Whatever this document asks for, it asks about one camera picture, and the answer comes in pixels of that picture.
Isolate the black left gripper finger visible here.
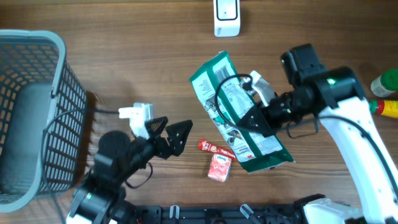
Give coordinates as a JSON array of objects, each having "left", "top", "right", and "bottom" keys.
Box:
[
  {"left": 144, "top": 116, "right": 169, "bottom": 139},
  {"left": 165, "top": 119, "right": 193, "bottom": 157}
]

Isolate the red stick sachet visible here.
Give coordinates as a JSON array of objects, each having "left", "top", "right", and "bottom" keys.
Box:
[{"left": 197, "top": 139, "right": 237, "bottom": 161}]

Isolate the green 3M gloves package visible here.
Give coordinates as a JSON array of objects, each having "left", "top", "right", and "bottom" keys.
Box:
[{"left": 190, "top": 51, "right": 294, "bottom": 173}]

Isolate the red small snack box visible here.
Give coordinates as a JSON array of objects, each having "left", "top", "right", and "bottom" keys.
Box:
[{"left": 208, "top": 154, "right": 232, "bottom": 182}]

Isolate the orange sauce bottle green cap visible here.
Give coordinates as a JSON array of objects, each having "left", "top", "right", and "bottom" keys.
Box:
[{"left": 369, "top": 100, "right": 398, "bottom": 118}]

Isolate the green lid jar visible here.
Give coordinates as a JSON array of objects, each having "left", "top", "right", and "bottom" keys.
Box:
[{"left": 371, "top": 69, "right": 397, "bottom": 98}]

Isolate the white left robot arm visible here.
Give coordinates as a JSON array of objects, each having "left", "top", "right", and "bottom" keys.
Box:
[{"left": 66, "top": 116, "right": 193, "bottom": 223}]

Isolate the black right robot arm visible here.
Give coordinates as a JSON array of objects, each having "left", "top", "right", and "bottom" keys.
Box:
[{"left": 238, "top": 44, "right": 397, "bottom": 223}]

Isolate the white barcode scanner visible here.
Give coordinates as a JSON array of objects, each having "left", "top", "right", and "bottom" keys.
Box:
[{"left": 213, "top": 0, "right": 241, "bottom": 37}]

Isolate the grey plastic mesh basket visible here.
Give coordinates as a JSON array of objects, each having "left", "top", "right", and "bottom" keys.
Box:
[{"left": 1, "top": 29, "right": 87, "bottom": 213}]

